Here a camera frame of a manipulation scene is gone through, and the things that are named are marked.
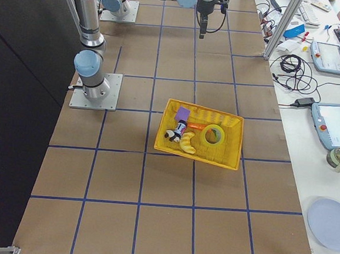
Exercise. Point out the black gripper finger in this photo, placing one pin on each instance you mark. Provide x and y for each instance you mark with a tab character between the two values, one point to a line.
203	25

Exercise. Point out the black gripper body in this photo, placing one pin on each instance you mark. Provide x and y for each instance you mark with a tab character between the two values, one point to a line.
205	4

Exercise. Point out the blue box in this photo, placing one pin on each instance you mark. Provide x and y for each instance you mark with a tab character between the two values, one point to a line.
293	30

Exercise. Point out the white paper box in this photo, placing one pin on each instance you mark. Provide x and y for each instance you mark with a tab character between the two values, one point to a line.
288	45

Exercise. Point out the purple square block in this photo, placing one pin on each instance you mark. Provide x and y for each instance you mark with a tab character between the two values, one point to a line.
182	114

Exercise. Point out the white keyboard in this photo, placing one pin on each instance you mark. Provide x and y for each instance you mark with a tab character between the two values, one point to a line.
308	16

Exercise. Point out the toy carrot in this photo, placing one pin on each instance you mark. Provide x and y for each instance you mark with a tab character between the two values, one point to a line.
196	126

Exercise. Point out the small dark bottle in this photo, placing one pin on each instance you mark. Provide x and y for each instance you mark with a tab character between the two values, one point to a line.
181	127

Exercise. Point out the panda plush toy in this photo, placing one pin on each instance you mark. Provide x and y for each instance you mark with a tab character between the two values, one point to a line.
173	135

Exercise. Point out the yellow croissant toy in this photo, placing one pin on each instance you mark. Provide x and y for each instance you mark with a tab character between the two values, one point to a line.
185	143

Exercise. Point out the black power adapter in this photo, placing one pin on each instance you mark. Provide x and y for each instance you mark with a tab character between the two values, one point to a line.
303	102

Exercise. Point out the far teach pendant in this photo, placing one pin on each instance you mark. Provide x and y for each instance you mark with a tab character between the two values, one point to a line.
326	57

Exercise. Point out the teach pendant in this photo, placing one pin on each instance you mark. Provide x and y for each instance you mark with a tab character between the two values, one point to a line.
326	57
326	118

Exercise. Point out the yellow plastic basket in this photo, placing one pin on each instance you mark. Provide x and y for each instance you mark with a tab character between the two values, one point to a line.
226	155

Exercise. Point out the near teach pendant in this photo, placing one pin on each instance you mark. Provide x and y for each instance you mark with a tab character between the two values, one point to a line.
326	118

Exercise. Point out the black side panel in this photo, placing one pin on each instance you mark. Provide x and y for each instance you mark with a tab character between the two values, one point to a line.
38	40

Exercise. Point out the light blue plate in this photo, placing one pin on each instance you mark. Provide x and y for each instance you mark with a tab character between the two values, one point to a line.
324	222

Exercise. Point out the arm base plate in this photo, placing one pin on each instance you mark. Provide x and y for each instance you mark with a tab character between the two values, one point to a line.
126	14
103	97

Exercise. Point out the aluminium frame post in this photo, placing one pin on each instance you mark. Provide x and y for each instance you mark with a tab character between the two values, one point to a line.
287	16

